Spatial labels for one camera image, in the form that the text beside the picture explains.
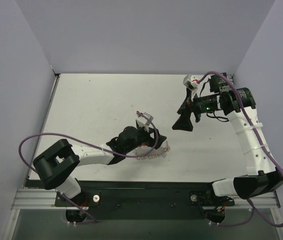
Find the aluminium frame rail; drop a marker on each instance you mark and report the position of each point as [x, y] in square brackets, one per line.
[34, 199]

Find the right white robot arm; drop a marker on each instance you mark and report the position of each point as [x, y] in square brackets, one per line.
[239, 107]

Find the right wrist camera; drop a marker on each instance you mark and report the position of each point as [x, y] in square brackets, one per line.
[191, 84]

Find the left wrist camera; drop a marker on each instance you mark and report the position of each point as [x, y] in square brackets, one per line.
[143, 121]

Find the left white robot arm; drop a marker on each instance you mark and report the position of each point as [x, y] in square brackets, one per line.
[55, 165]

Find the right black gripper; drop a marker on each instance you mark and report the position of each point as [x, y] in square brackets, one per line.
[189, 107]

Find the metal chain keyring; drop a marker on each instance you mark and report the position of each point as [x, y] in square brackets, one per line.
[144, 151]

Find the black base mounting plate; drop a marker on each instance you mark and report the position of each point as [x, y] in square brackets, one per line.
[133, 200]

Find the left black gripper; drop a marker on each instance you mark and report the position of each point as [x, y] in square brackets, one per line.
[146, 135]

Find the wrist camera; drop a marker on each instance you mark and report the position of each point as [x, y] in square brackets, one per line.
[191, 84]
[143, 121]

